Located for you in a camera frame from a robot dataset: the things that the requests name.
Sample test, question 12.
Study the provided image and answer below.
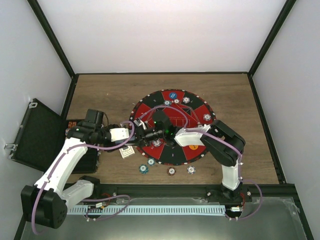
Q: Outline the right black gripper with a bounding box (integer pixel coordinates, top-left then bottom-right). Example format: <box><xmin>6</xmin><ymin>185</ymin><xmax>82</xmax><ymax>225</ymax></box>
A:
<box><xmin>124</xmin><ymin>125</ymin><xmax>165</xmax><ymax>148</ymax></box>

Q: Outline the green chip mat edge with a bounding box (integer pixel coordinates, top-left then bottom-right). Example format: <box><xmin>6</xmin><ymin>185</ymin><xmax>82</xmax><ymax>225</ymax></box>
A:
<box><xmin>147</xmin><ymin>158</ymin><xmax>156</xmax><ymax>166</ymax></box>

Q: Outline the green poker chip stack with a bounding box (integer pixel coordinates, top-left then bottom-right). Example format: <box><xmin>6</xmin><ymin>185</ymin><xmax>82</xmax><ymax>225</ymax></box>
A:
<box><xmin>139</xmin><ymin>164</ymin><xmax>149</xmax><ymax>174</ymax></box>

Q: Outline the green chips seat five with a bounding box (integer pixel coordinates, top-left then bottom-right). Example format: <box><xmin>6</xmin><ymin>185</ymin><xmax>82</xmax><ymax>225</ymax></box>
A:
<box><xmin>164</xmin><ymin>100</ymin><xmax>172</xmax><ymax>106</ymax></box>

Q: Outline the orange brown poker chip stack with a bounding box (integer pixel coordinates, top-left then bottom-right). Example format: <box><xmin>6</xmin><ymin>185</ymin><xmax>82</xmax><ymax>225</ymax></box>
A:
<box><xmin>167</xmin><ymin>167</ymin><xmax>176</xmax><ymax>177</ymax></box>

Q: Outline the blue small blind button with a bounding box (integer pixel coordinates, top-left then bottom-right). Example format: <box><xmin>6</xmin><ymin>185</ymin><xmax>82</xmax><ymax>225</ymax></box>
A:
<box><xmin>168</xmin><ymin>92</ymin><xmax>178</xmax><ymax>100</ymax></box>

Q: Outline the blue white chips seat six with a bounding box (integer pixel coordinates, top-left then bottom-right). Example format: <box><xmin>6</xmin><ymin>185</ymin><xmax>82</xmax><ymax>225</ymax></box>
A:
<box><xmin>182</xmin><ymin>97</ymin><xmax>190</xmax><ymax>104</ymax></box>

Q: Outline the blue white poker chip stack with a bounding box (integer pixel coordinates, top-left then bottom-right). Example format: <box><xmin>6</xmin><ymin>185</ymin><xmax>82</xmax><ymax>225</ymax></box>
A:
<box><xmin>186</xmin><ymin>165</ymin><xmax>196</xmax><ymax>175</ymax></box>

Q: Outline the blue white chips seat eight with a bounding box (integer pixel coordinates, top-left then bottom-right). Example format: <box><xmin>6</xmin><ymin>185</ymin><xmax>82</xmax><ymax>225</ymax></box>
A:
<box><xmin>203</xmin><ymin>113</ymin><xmax>211</xmax><ymax>122</ymax></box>

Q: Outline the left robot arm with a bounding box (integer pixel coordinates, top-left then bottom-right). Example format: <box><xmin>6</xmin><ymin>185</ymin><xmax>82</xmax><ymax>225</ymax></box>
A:
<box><xmin>20</xmin><ymin>109</ymin><xmax>153</xmax><ymax>235</ymax></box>

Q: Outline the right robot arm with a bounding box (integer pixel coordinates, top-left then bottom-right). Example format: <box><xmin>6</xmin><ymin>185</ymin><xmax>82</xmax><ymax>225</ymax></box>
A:
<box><xmin>134</xmin><ymin>110</ymin><xmax>246</xmax><ymax>202</ymax></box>

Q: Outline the white card box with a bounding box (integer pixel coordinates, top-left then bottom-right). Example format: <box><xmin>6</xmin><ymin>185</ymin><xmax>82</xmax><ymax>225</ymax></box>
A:
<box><xmin>119</xmin><ymin>146</ymin><xmax>135</xmax><ymax>159</ymax></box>

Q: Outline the round red black poker mat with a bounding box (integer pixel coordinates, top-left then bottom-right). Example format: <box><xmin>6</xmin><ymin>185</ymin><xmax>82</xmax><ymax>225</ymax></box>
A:
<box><xmin>129</xmin><ymin>89</ymin><xmax>216</xmax><ymax>166</ymax></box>

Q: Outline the orange big blind button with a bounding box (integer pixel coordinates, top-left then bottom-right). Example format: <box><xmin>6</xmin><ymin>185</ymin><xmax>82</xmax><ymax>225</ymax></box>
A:
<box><xmin>188</xmin><ymin>145</ymin><xmax>199</xmax><ymax>151</ymax></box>

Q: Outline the black poker set case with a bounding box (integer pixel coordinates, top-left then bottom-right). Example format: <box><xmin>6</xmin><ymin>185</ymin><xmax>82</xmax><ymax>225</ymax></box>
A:
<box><xmin>4</xmin><ymin>98</ymin><xmax>101</xmax><ymax>174</ymax></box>

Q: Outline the light blue slotted cable duct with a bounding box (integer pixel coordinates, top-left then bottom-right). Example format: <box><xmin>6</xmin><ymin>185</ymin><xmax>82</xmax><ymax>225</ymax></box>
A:
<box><xmin>67</xmin><ymin>205</ymin><xmax>226</xmax><ymax>216</ymax></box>

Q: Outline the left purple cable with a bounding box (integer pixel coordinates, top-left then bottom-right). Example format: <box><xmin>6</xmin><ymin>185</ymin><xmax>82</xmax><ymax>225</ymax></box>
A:
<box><xmin>32</xmin><ymin>120</ymin><xmax>136</xmax><ymax>235</ymax></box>

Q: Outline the purple cable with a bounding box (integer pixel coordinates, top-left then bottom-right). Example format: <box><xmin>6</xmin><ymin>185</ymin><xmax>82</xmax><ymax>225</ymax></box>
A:
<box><xmin>136</xmin><ymin>104</ymin><xmax>263</xmax><ymax>221</ymax></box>
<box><xmin>32</xmin><ymin>120</ymin><xmax>136</xmax><ymax>235</ymax></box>

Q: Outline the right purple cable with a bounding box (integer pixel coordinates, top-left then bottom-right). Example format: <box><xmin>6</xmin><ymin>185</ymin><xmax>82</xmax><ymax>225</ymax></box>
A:
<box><xmin>136</xmin><ymin>104</ymin><xmax>263</xmax><ymax>221</ymax></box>

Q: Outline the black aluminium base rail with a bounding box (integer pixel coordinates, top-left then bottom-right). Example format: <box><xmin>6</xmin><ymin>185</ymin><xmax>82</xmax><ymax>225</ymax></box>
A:
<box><xmin>97</xmin><ymin>183</ymin><xmax>299</xmax><ymax>204</ymax></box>

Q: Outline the black frame post left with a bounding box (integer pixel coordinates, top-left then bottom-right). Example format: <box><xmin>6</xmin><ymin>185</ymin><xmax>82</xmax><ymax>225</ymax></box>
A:
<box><xmin>27</xmin><ymin>0</ymin><xmax>76</xmax><ymax>79</ymax></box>

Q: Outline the black frame post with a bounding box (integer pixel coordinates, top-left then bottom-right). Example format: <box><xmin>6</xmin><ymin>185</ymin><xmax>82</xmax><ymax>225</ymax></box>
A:
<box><xmin>27</xmin><ymin>0</ymin><xmax>76</xmax><ymax>79</ymax></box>
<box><xmin>248</xmin><ymin>0</ymin><xmax>297</xmax><ymax>77</ymax></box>

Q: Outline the black frame post right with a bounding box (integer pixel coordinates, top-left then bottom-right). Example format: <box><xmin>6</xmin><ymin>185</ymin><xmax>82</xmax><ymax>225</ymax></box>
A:
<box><xmin>248</xmin><ymin>0</ymin><xmax>297</xmax><ymax>77</ymax></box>

